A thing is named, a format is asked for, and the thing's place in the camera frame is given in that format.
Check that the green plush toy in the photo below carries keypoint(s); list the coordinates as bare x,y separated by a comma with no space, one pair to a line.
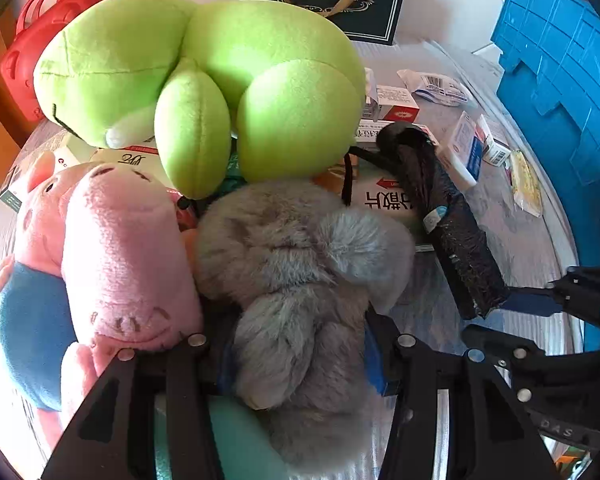
255,60

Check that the large box with red arrow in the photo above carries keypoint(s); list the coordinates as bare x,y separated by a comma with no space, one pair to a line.
385,200

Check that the white packet with barcode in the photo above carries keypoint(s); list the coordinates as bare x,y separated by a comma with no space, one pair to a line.
430,85

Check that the black umbrella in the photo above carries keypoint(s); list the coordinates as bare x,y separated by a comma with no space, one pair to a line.
445,210

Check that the red white medicine box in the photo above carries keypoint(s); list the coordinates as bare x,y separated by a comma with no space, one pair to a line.
400,107

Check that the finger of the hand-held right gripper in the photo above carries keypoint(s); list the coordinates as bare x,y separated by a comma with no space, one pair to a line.
580,285
510,342

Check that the pink pig plush blue shirt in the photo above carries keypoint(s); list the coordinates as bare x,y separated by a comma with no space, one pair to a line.
120,240

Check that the long white medicine box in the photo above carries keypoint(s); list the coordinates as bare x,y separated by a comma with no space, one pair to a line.
367,132

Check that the yellow packet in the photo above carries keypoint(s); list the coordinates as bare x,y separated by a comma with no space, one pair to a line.
525,185

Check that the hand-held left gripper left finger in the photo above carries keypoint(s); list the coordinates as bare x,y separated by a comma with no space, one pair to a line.
190,385

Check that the blue plastic crate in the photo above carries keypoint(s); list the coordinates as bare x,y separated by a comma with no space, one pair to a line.
555,85

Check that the grey furry plush toy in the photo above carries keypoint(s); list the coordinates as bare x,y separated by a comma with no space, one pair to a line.
280,260

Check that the red bear-face plastic case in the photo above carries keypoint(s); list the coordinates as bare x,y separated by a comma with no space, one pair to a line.
25,60

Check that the white blue medicine box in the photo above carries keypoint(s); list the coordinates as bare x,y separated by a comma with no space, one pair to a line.
460,150

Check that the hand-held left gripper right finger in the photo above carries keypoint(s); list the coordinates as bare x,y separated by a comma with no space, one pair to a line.
377,365

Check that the small white box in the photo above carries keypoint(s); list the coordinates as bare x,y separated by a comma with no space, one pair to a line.
497,147

